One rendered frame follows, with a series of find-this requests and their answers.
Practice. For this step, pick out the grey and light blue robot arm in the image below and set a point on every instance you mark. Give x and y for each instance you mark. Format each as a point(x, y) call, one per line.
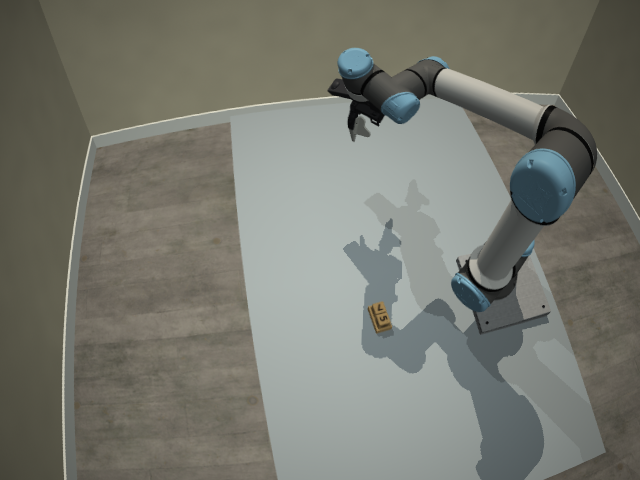
point(544, 182)

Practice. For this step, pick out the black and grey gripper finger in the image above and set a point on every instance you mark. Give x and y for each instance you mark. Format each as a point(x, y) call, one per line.
point(356, 125)

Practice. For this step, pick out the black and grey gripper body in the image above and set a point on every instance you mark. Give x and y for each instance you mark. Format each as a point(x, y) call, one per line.
point(367, 110)

